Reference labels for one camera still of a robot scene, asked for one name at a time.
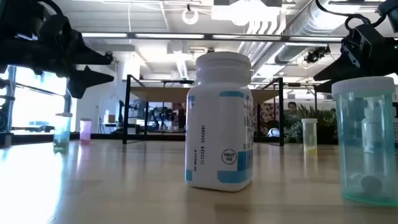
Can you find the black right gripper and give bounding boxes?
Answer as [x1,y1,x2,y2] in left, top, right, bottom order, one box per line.
[313,37,398,93]

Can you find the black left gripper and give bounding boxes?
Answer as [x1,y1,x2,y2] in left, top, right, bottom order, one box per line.
[0,30,115,100]

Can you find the small yellow transparent pill bottle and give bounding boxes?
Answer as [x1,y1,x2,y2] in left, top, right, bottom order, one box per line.
[301,118,318,154]

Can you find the large teal transparent pill bottle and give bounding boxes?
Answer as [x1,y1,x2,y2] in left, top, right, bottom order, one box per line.
[331,76,398,207]

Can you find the small pink transparent pill bottle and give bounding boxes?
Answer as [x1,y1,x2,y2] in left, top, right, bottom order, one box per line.
[79,118,93,146]

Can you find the small teal transparent pill bottle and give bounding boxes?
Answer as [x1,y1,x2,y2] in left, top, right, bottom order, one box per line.
[52,112,73,153]

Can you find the white medicine bottle blue label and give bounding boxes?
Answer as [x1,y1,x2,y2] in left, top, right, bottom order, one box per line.
[185,51,254,192]

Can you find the green potted plant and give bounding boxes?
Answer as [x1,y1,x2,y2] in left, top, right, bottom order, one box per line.
[284,104,338,146]

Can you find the person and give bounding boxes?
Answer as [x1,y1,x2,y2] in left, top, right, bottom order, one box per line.
[284,101,304,125]

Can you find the large bright window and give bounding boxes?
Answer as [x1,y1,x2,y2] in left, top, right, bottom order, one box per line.
[0,65,77,133]

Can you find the floral patterned panel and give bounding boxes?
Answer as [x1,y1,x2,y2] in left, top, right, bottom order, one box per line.
[253,102,280,136]

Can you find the white ceiling pipes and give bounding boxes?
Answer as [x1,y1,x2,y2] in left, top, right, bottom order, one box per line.
[238,12,287,68]

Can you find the white round pill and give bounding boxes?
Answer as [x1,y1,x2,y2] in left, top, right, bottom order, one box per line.
[360,174,384,195]

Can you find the black overhead rig beam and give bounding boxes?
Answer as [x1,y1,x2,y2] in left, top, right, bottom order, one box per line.
[80,30,345,43]

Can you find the black overhead camera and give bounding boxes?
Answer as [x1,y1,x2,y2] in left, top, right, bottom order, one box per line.
[303,45,332,65]

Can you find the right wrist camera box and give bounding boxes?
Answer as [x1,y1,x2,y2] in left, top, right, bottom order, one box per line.
[340,24,386,68]

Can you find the silver ceiling duct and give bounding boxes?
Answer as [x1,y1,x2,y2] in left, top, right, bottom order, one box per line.
[273,0,352,65]

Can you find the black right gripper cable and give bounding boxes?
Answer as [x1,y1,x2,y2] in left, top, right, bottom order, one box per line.
[315,0,388,32]

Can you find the wooden shelf black metal frame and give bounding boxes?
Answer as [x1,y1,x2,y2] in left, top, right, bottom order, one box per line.
[123,74,285,147]

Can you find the white cable coil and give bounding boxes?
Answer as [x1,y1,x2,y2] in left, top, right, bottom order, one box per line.
[182,4,200,26]

